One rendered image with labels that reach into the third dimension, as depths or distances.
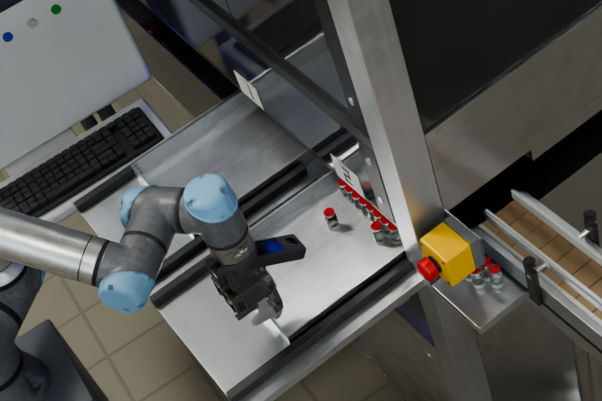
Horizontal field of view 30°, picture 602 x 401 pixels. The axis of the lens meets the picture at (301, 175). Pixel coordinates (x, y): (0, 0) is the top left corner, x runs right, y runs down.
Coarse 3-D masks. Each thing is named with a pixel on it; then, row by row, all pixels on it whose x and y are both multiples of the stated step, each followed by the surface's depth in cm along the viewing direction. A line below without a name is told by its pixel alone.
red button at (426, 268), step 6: (426, 258) 186; (420, 264) 185; (426, 264) 185; (432, 264) 185; (420, 270) 186; (426, 270) 184; (432, 270) 185; (426, 276) 185; (432, 276) 185; (438, 276) 186
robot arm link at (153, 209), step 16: (128, 192) 180; (144, 192) 179; (160, 192) 178; (176, 192) 177; (128, 208) 178; (144, 208) 177; (160, 208) 177; (176, 208) 176; (128, 224) 176; (144, 224) 174; (160, 224) 175; (176, 224) 176; (160, 240) 174
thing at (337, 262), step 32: (320, 192) 219; (256, 224) 214; (288, 224) 216; (320, 224) 214; (352, 224) 212; (320, 256) 209; (352, 256) 207; (384, 256) 205; (288, 288) 206; (320, 288) 204; (352, 288) 198; (288, 320) 201; (320, 320) 197
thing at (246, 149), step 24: (240, 96) 241; (216, 120) 241; (240, 120) 240; (264, 120) 238; (168, 144) 237; (192, 144) 239; (216, 144) 237; (240, 144) 235; (264, 144) 233; (288, 144) 231; (144, 168) 237; (168, 168) 236; (192, 168) 234; (216, 168) 232; (240, 168) 230; (264, 168) 228; (288, 168) 223; (240, 192) 225
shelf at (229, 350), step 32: (320, 160) 226; (288, 192) 222; (96, 224) 230; (192, 256) 218; (192, 288) 212; (416, 288) 200; (192, 320) 207; (224, 320) 205; (352, 320) 198; (192, 352) 202; (224, 352) 200; (256, 352) 199; (320, 352) 195; (224, 384) 196; (288, 384) 193
